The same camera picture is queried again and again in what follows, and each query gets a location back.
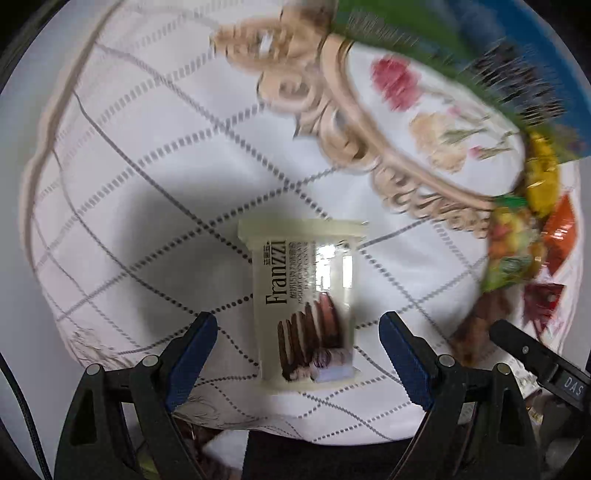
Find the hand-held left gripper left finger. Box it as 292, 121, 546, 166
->
55, 312, 219, 480

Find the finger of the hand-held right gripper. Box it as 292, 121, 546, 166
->
489, 318, 557, 386

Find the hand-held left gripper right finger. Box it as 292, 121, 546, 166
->
378, 311, 542, 480

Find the cream chocolate cookie packet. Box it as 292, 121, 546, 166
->
237, 219, 370, 394

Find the brown snack packet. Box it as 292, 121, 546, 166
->
449, 291, 514, 366

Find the dark red snack packet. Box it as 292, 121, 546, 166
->
523, 281, 567, 334

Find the multicolour candy bag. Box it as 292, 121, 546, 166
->
481, 196, 544, 294

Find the orange snack packet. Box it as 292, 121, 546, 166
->
541, 194, 579, 274

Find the yellow snack packet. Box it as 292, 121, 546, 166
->
525, 131, 562, 219

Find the white patterned floral tablecloth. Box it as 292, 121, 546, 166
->
18, 0, 587, 446

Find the green and blue package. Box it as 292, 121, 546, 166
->
336, 0, 591, 163

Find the black cable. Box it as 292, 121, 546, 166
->
0, 354, 52, 480

